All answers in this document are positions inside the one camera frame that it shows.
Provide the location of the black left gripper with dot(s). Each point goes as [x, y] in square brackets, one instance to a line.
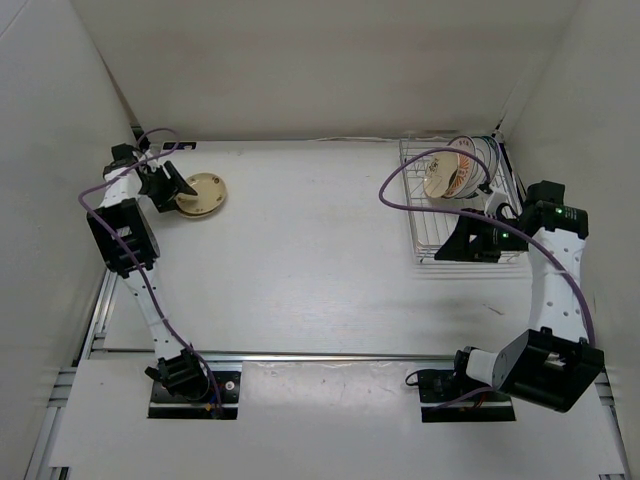
[165, 202]

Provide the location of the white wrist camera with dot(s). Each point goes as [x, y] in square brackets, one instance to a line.
[496, 203]
[150, 157]

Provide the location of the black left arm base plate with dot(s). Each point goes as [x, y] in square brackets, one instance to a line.
[201, 402]

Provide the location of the aluminium table frame rail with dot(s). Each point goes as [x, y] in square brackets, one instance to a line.
[310, 286]

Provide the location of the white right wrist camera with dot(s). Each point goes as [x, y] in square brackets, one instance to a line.
[496, 203]

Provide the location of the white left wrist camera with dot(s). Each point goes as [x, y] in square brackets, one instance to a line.
[150, 157]

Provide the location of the white plate with orange sunburst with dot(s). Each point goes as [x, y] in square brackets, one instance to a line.
[466, 166]

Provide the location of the white plate with green rings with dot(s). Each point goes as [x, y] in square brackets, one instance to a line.
[485, 152]

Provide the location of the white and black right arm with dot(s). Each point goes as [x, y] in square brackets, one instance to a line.
[553, 362]

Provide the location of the chrome wire dish rack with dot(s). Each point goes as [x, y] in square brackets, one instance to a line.
[429, 231]

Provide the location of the cream bowl with black calligraphy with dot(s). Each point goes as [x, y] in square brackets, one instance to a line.
[200, 206]

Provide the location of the white plate with green band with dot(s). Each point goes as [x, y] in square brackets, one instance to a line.
[495, 157]

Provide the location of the cream bowl with red stamp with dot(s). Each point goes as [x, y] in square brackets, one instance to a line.
[207, 183]

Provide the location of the cream bowl with green spot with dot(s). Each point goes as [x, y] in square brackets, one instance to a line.
[438, 173]

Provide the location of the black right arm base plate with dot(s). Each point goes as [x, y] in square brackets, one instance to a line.
[446, 397]

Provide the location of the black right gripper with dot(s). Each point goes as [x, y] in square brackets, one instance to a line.
[458, 247]

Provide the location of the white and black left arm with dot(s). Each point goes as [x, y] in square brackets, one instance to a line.
[129, 249]

